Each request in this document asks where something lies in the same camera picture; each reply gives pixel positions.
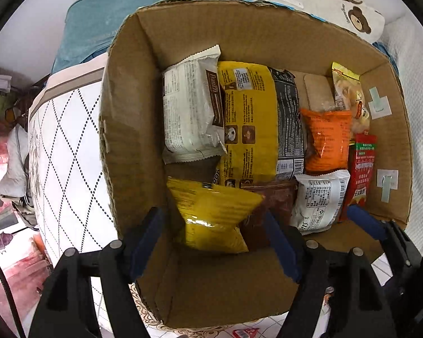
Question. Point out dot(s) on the red snack packet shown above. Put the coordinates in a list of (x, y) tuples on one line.
[(361, 172)]

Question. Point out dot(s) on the clear cracker packet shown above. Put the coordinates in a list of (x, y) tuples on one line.
[(349, 91)]

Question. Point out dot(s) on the white wafer packet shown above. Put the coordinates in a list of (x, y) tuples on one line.
[(186, 112)]

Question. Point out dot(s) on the cardboard box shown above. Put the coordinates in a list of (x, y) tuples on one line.
[(232, 288)]

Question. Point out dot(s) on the large yellow black packet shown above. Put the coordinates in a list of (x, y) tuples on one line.
[(253, 123)]

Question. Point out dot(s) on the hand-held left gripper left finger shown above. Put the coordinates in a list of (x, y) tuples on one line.
[(144, 246)]

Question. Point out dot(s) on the white textured blanket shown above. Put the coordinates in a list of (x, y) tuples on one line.
[(419, 112)]

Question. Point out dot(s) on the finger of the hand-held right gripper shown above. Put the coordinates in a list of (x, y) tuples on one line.
[(366, 221)]

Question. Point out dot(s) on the orange snack packet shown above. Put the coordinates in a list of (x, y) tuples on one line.
[(326, 137)]

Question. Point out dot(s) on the bear print pillow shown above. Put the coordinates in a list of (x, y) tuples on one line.
[(324, 3)]

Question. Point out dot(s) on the brown snack packet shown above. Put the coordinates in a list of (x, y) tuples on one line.
[(269, 199)]

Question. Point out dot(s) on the yellow snack packet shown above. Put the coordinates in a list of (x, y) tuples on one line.
[(211, 214)]

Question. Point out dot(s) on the teal pillow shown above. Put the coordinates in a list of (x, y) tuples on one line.
[(127, 7)]

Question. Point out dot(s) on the small white snack packet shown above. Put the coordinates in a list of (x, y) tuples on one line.
[(315, 200)]

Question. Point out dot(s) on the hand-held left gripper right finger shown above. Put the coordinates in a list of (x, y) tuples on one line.
[(282, 250)]

